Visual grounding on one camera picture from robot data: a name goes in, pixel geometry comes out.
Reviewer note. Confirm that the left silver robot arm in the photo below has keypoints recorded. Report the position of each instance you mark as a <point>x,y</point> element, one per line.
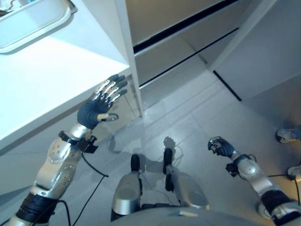
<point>56,162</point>

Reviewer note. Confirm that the white counter cabinet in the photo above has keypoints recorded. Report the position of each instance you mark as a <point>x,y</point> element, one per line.
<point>47,77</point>

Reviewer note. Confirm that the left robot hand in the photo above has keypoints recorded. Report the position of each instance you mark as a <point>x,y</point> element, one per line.
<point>90,113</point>

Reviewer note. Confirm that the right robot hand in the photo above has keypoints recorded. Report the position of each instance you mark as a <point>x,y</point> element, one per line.
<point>223,147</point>

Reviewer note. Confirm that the right silver robot leg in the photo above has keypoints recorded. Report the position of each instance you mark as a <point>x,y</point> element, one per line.
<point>188,188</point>

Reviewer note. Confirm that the grey robot torso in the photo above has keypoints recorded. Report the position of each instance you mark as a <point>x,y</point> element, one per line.
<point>188,219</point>

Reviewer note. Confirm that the person's white shoe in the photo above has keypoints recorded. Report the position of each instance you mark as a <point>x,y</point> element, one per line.
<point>285,135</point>
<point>295,171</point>

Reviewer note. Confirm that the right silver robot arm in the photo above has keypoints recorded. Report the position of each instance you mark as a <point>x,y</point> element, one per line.
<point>256,179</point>

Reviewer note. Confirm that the silver robot leg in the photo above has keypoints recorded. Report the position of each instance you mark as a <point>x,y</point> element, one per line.
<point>188,188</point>
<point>127,190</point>

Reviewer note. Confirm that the left silver robot leg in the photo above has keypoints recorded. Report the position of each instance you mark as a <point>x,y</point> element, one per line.
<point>127,190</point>

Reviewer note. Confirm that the refrigerator body with drawers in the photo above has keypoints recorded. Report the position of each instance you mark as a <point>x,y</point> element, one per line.
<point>169,51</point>

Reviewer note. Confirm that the white plastic tray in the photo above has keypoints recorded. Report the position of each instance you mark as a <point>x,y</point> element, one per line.
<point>35,21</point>

